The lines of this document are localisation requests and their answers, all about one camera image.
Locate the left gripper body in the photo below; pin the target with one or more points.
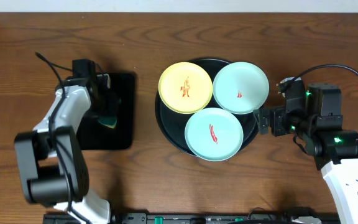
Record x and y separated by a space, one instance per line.
105 104

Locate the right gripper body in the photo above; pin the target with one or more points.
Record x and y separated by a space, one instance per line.
280 124

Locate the green yellow sponge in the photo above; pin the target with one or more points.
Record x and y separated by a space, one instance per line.
108 121

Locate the light green plate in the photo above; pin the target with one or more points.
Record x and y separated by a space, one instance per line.
240 87
214 134

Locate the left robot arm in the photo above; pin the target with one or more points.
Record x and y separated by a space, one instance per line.
52 168

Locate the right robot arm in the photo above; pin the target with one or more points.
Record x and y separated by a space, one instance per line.
334 149

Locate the black rectangular tray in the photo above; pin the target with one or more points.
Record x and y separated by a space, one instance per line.
92 135

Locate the black round tray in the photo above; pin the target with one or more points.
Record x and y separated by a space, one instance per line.
172 124

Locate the yellow plate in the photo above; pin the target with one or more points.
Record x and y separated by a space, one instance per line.
185 87

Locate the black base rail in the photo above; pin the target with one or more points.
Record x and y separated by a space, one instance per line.
143 218

